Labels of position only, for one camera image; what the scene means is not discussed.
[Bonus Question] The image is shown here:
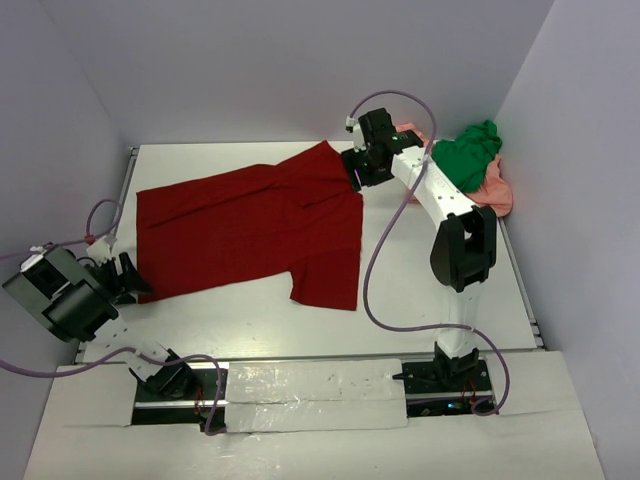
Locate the green t-shirt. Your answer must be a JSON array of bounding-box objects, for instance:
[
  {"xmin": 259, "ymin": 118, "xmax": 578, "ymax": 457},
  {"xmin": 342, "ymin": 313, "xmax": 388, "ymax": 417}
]
[{"xmin": 431, "ymin": 120, "xmax": 502, "ymax": 193}]

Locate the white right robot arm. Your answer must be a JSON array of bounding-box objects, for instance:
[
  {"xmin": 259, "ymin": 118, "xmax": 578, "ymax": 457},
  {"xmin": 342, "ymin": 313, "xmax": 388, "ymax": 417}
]
[{"xmin": 341, "ymin": 108, "xmax": 497, "ymax": 391}]

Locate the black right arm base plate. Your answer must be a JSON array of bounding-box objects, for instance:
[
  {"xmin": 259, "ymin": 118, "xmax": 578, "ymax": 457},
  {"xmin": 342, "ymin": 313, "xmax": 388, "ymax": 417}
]
[{"xmin": 392, "ymin": 359, "xmax": 495, "ymax": 418}]

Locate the salmon pink t-shirt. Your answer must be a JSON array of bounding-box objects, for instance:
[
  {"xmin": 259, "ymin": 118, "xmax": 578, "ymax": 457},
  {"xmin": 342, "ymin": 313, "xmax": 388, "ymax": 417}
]
[{"xmin": 394, "ymin": 120, "xmax": 515, "ymax": 219}]

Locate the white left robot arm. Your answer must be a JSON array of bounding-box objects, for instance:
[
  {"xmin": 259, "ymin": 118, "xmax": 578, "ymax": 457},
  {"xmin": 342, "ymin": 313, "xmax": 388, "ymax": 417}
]
[{"xmin": 3, "ymin": 246, "xmax": 196, "ymax": 400}]

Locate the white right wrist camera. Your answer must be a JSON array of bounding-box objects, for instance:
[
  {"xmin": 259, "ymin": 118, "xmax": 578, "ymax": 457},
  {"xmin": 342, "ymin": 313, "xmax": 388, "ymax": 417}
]
[{"xmin": 345, "ymin": 116, "xmax": 366, "ymax": 151}]

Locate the red t-shirt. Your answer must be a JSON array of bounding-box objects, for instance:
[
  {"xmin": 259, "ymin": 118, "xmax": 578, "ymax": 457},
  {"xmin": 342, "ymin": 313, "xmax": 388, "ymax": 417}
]
[{"xmin": 136, "ymin": 141, "xmax": 364, "ymax": 311}]

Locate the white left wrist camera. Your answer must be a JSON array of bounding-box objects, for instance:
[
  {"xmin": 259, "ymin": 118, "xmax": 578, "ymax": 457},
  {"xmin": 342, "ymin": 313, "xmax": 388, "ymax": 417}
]
[{"xmin": 86, "ymin": 234, "xmax": 116, "ymax": 265}]

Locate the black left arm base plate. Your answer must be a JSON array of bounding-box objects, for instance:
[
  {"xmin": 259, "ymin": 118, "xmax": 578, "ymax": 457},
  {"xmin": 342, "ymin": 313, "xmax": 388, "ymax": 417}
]
[{"xmin": 131, "ymin": 364, "xmax": 227, "ymax": 434}]

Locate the white cardboard front cover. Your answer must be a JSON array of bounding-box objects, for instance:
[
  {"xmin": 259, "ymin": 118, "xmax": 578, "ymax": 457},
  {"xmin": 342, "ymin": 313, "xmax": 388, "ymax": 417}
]
[{"xmin": 25, "ymin": 351, "xmax": 603, "ymax": 479}]

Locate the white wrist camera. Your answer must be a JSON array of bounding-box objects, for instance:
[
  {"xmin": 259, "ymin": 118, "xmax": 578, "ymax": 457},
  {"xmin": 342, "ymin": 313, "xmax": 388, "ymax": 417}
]
[
  {"xmin": 345, "ymin": 116, "xmax": 366, "ymax": 151},
  {"xmin": 86, "ymin": 234, "xmax": 116, "ymax": 265}
]

